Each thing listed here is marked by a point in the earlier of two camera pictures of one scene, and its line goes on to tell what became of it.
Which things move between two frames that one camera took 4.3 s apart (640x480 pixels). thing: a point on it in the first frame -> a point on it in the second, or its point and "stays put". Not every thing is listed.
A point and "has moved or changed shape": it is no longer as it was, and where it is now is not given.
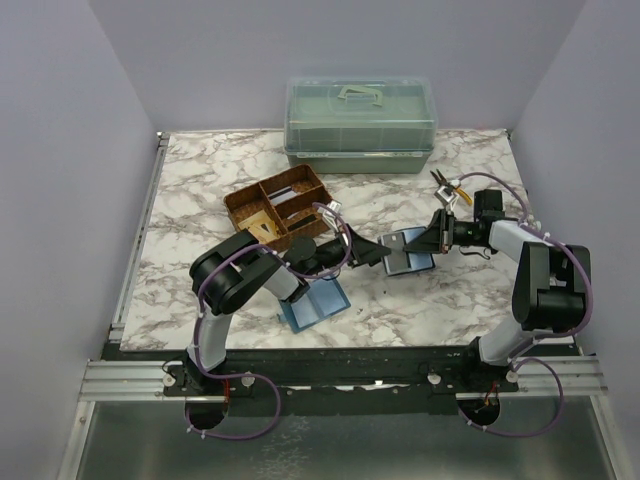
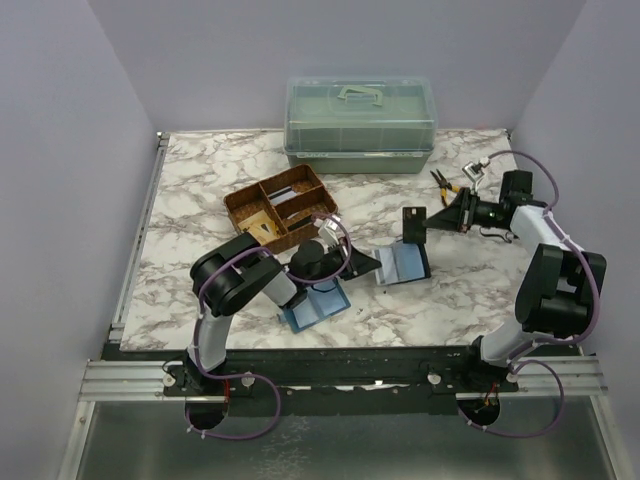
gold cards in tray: (261, 226) stays put
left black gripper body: (331, 254) stays put
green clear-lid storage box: (360, 124) stays put
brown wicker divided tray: (281, 208) stays put
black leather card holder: (400, 261) has moved or changed shape
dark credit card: (302, 222) stays put
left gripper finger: (364, 251) -> (360, 264)
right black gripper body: (458, 233) -> (478, 213)
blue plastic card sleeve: (322, 299) stays put
